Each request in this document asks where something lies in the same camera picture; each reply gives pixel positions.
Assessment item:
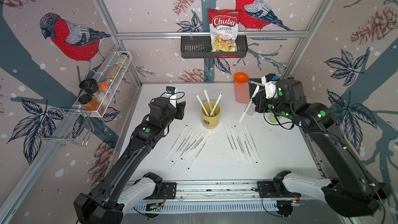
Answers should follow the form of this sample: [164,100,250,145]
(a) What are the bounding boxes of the eleventh straw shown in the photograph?
[245,123,262,161]

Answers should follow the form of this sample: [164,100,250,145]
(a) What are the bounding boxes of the black wall basket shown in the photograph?
[180,36,248,59]

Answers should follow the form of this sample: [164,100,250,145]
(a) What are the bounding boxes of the yellow straw cup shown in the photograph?
[201,102,221,129]

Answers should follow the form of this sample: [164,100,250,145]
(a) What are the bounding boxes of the thirteenth straw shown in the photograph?
[238,85,260,123]

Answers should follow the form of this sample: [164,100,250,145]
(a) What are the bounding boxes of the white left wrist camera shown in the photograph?
[164,86,177,108]

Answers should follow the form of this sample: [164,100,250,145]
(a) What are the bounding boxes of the orange bowl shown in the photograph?
[234,72,249,84]

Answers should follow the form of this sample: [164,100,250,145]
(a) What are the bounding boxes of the pink tray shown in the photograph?
[234,81,250,104]

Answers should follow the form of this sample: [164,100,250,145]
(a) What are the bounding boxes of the twelfth straw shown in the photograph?
[238,129,256,168]

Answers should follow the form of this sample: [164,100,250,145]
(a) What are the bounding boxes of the fourteenth straw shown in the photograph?
[187,136,210,170]

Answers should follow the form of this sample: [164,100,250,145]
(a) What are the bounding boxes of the white handle knife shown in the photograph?
[248,80,263,87]

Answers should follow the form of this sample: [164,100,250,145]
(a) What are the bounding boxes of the Chuba cassava chips bag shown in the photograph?
[208,9,240,52]

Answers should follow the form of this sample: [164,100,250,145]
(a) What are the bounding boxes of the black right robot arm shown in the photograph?
[252,78,391,218]

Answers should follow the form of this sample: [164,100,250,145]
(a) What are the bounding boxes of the white wire spice rack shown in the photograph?
[62,51,132,119]

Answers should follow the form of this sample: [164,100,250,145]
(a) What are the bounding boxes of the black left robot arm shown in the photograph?
[74,97,186,224]

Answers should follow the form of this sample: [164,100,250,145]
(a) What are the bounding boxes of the green mat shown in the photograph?
[249,78,264,88]

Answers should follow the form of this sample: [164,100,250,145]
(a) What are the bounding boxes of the bundle wrapped straws in cup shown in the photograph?
[196,89,223,117]

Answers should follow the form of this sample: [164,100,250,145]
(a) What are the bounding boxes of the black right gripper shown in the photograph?
[250,94,293,121]

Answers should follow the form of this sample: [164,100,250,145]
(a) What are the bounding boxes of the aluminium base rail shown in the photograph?
[127,179,320,218]

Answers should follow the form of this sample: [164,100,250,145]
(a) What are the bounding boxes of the black lid spice jar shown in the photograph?
[79,78,99,94]

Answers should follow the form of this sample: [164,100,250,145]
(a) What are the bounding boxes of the orange spice jar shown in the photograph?
[78,94,104,113]

